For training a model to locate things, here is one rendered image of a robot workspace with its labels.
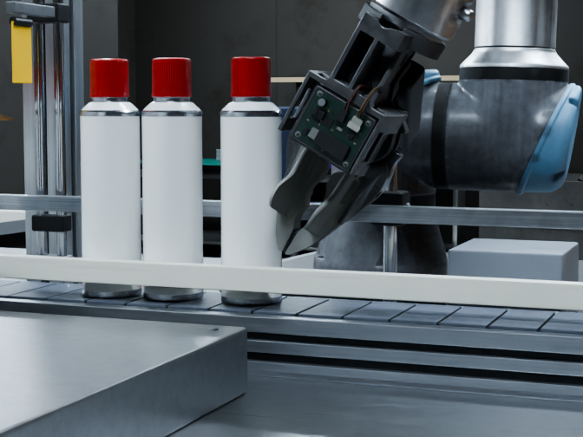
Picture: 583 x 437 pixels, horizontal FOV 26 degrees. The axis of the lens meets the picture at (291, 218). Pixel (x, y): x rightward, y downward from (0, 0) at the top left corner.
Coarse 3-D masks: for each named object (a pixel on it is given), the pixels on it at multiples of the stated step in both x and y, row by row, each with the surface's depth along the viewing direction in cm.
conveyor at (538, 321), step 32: (0, 288) 114; (32, 288) 114; (64, 288) 114; (384, 320) 98; (416, 320) 97; (448, 320) 97; (480, 320) 97; (512, 320) 97; (544, 320) 97; (576, 320) 97
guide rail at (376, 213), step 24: (216, 216) 110; (360, 216) 105; (384, 216) 105; (408, 216) 104; (432, 216) 103; (456, 216) 102; (480, 216) 102; (504, 216) 101; (528, 216) 100; (552, 216) 100; (576, 216) 99
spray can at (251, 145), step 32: (256, 64) 103; (256, 96) 104; (224, 128) 104; (256, 128) 103; (224, 160) 104; (256, 160) 103; (224, 192) 105; (256, 192) 103; (224, 224) 105; (256, 224) 104; (224, 256) 105; (256, 256) 104
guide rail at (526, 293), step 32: (0, 256) 110; (32, 256) 109; (192, 288) 104; (224, 288) 103; (256, 288) 102; (288, 288) 101; (320, 288) 100; (352, 288) 99; (384, 288) 98; (416, 288) 97; (448, 288) 96; (480, 288) 95; (512, 288) 94; (544, 288) 93; (576, 288) 93
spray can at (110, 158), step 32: (96, 64) 108; (96, 96) 108; (128, 96) 109; (96, 128) 107; (128, 128) 108; (96, 160) 107; (128, 160) 108; (96, 192) 108; (128, 192) 108; (96, 224) 108; (128, 224) 108; (96, 256) 108; (128, 256) 109; (96, 288) 108; (128, 288) 109
